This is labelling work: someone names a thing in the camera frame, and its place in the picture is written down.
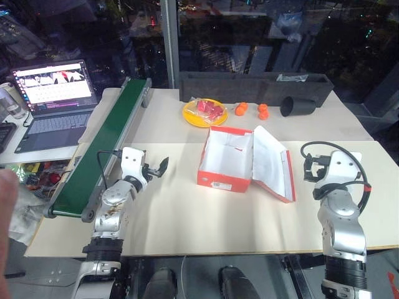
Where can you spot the grey open laptop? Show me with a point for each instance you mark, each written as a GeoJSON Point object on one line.
{"type": "Point", "coordinates": [56, 109]}

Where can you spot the grey window frame post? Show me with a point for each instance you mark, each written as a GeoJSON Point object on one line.
{"type": "Point", "coordinates": [170, 43]}

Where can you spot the red shoe box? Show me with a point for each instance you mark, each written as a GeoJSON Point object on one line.
{"type": "Point", "coordinates": [230, 155]}

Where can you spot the person's bare hand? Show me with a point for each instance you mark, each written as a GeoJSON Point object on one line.
{"type": "Point", "coordinates": [7, 218]}

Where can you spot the clear glass cup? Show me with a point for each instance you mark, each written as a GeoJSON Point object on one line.
{"type": "Point", "coordinates": [12, 104]}

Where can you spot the black keyboard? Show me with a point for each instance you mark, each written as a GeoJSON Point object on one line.
{"type": "Point", "coordinates": [6, 137]}

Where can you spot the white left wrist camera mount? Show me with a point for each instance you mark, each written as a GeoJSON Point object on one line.
{"type": "Point", "coordinates": [131, 160]}

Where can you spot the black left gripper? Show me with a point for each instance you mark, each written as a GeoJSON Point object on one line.
{"type": "Point", "coordinates": [149, 172]}

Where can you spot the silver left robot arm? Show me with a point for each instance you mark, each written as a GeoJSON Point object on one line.
{"type": "Point", "coordinates": [113, 202]}

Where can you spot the red snacks in clear bag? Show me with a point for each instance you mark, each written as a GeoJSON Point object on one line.
{"type": "Point", "coordinates": [210, 109]}

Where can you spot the yellow plate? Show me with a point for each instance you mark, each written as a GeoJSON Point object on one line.
{"type": "Point", "coordinates": [190, 116]}

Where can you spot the orange tangerine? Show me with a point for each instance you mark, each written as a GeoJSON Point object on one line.
{"type": "Point", "coordinates": [245, 106]}
{"type": "Point", "coordinates": [240, 111]}
{"type": "Point", "coordinates": [264, 116]}
{"type": "Point", "coordinates": [262, 107]}

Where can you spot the green conveyor belt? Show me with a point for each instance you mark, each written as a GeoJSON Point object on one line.
{"type": "Point", "coordinates": [99, 146]}

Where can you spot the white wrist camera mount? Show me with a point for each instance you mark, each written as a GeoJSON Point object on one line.
{"type": "Point", "coordinates": [341, 169]}
{"type": "Point", "coordinates": [131, 160]}

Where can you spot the colourful clutter pile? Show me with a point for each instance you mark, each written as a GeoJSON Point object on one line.
{"type": "Point", "coordinates": [43, 177]}

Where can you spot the dark grey foam tray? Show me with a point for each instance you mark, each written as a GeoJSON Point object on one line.
{"type": "Point", "coordinates": [237, 88]}

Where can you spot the clear plastic bag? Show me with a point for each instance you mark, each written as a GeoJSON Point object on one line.
{"type": "Point", "coordinates": [291, 78]}

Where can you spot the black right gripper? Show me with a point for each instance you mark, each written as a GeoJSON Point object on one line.
{"type": "Point", "coordinates": [321, 162]}

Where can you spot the dark rounded shape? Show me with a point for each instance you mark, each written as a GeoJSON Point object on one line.
{"type": "Point", "coordinates": [238, 283]}
{"type": "Point", "coordinates": [160, 285]}

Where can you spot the white crumpled cloth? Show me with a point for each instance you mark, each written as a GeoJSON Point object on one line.
{"type": "Point", "coordinates": [26, 215]}

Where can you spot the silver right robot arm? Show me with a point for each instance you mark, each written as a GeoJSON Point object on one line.
{"type": "Point", "coordinates": [341, 218]}

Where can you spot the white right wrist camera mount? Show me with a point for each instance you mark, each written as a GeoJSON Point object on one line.
{"type": "Point", "coordinates": [341, 169]}

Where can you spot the black cylindrical cup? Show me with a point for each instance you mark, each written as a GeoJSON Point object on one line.
{"type": "Point", "coordinates": [297, 106]}

